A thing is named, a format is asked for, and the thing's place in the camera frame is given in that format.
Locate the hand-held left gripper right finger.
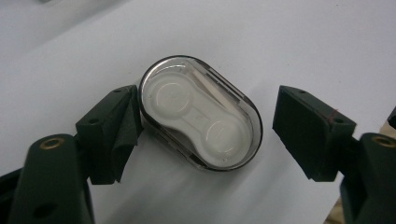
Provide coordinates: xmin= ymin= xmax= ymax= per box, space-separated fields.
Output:
xmin=272 ymin=85 xmax=396 ymax=224

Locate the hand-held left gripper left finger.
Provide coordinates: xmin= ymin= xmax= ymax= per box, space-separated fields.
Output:
xmin=7 ymin=84 xmax=144 ymax=224

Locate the clear oval contact lens case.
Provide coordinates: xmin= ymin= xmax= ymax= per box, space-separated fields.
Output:
xmin=137 ymin=55 xmax=264 ymax=172

